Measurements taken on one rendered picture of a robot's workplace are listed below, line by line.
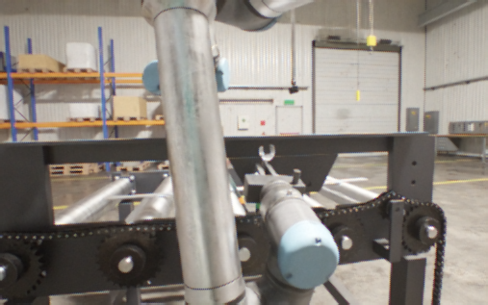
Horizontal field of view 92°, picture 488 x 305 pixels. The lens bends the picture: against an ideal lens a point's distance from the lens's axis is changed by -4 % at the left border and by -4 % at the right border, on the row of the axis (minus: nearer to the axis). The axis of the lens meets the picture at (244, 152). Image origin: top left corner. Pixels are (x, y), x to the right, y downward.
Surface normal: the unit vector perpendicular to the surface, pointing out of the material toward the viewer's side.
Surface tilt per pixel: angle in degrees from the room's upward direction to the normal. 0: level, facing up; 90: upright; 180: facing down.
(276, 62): 90
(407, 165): 90
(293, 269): 99
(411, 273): 90
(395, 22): 90
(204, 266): 82
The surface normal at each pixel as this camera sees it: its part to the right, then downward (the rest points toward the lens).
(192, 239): -0.31, -0.02
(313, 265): 0.15, 0.25
